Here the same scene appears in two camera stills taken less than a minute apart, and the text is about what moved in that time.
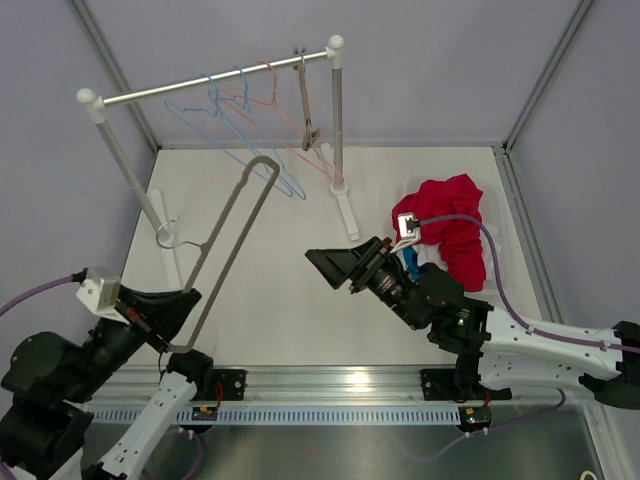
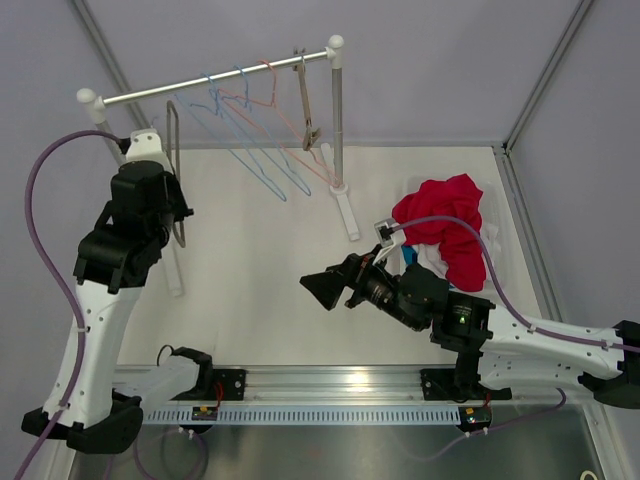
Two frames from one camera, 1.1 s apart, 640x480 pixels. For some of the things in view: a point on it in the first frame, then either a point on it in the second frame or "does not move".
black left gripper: [164, 310] → [182, 210]
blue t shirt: [412, 262] does not move
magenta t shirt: [461, 243] does not move
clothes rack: [150, 204] does not move
